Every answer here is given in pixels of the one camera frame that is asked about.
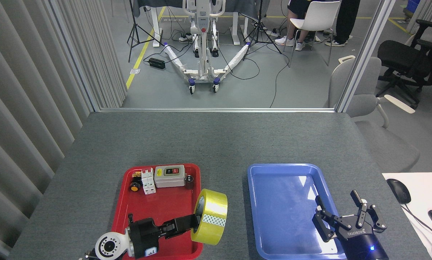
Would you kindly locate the silver frame post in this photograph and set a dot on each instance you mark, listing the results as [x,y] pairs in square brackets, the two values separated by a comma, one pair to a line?
[364,57]

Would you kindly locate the yellow tape roll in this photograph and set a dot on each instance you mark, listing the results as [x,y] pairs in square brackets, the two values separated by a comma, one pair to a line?
[214,206]

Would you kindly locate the white side desk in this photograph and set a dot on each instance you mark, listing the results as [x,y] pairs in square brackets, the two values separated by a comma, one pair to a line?
[425,191]

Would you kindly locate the grey padded chair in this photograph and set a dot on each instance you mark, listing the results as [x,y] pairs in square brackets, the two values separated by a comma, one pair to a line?
[364,101]

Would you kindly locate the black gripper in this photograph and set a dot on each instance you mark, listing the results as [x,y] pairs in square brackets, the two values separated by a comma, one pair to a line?
[366,245]
[143,234]

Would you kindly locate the orange and black push button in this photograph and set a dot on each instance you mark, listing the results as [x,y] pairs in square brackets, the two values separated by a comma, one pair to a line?
[135,187]

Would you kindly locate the blue plastic tray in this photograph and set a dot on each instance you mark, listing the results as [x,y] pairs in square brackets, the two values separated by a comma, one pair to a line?
[284,209]

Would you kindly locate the blue storage bin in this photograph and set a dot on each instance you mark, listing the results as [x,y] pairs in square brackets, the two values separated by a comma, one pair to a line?
[413,5]

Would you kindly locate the white power strip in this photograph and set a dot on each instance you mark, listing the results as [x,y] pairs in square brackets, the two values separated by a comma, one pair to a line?
[185,37]

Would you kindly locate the grey push button switch box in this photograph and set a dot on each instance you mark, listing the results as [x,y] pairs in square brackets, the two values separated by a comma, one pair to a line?
[169,178]

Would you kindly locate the silver frame rail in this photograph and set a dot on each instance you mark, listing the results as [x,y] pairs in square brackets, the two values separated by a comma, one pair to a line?
[216,109]

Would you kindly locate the black power adapter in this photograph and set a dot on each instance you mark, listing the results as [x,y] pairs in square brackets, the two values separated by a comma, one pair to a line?
[156,63]

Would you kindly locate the white circuit breaker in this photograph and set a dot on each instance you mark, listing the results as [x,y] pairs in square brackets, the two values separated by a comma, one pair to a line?
[148,180]

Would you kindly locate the black computer mouse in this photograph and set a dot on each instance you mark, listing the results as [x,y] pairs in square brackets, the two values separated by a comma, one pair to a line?
[399,190]

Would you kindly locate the seated person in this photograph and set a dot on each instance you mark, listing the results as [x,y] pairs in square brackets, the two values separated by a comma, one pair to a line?
[293,21]

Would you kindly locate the black tripod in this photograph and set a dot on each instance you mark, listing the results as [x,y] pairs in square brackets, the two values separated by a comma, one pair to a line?
[260,32]
[134,30]

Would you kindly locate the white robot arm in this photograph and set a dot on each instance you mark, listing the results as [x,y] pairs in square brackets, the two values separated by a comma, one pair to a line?
[109,246]

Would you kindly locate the white wheeled stand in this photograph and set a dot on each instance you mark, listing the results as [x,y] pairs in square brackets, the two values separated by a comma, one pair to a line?
[203,43]

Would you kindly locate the standing person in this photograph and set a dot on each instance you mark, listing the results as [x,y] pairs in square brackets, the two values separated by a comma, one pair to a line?
[344,21]

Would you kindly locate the black office chair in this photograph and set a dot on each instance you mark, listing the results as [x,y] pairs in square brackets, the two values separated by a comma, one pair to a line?
[404,57]

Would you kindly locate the red plastic tray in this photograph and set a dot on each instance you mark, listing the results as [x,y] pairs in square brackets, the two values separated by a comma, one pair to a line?
[158,206]

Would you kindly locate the dark-topped desk with white legs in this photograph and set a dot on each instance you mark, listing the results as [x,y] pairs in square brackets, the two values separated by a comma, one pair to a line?
[156,25]

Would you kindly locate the small dark knob switch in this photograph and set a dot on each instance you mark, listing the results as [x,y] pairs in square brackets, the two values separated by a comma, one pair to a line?
[189,182]

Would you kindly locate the white plastic chair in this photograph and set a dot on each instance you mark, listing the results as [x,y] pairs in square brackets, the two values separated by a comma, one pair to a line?
[319,16]

